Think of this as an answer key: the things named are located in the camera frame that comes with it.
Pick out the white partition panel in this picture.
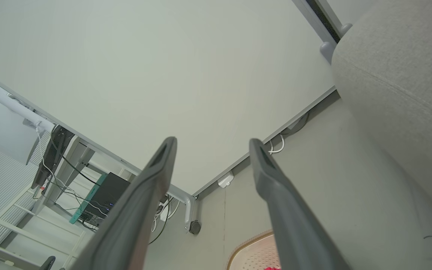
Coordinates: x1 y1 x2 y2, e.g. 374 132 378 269
0 0 337 197

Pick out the dark grey rounded leg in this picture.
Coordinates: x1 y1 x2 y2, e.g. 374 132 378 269
39 256 57 270

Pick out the dark floor cable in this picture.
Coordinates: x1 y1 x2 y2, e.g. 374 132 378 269
280 112 310 136

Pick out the black computer tower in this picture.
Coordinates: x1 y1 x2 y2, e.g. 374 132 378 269
79 172 132 228

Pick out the white slatted rack frame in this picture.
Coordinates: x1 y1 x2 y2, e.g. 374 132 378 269
0 184 89 270

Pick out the black desk cable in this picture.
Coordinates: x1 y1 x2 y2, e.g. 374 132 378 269
49 124 102 188

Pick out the white desk frame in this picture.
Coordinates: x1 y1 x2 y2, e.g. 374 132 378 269
0 88 141 212

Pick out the white power strip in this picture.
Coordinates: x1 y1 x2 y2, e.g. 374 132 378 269
159 199 173 222

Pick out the white plastic adapter box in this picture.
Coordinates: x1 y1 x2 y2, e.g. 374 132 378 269
217 172 235 189

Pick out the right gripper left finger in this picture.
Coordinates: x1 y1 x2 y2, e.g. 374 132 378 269
70 136 178 270

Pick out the white looped cable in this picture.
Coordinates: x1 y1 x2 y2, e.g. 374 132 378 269
268 134 285 155

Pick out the white desk cable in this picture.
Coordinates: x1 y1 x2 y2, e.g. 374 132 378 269
35 121 108 216

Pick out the white metal partition foot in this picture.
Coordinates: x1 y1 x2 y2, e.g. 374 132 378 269
167 189 196 234

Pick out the black monitor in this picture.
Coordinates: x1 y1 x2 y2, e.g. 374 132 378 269
31 125 75 190

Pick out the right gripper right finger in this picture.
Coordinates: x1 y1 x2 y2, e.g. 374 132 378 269
249 138 351 270

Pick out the beige perforated laundry basket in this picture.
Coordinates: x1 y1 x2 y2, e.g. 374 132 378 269
226 230 282 270

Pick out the grey fabric sofa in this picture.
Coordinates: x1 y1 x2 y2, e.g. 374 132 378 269
331 0 432 225

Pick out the teal green board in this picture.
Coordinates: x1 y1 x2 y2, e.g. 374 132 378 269
69 172 108 225

